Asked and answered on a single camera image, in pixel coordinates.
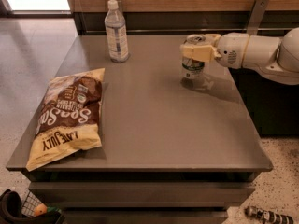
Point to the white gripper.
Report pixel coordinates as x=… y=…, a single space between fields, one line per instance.
x=232 y=50

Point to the green white 7up can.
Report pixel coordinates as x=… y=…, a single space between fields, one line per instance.
x=191 y=68

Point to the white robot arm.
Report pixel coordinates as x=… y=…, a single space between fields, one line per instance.
x=274 y=58

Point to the brown yellow chip bag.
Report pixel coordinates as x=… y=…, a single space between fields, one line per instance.
x=69 y=118

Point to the black bag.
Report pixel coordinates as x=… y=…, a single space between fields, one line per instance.
x=10 y=211

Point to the clear plastic water bottle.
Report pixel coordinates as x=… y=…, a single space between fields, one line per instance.
x=116 y=33

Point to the black white striped cylinder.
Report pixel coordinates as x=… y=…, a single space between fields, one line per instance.
x=267 y=216

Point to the grey cabinet drawer front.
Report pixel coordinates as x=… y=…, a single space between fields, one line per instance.
x=141 y=194

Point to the grey metal bracket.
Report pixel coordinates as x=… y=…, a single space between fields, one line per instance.
x=256 y=16

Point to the wire basket with orange ball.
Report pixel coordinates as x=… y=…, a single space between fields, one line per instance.
x=32 y=206

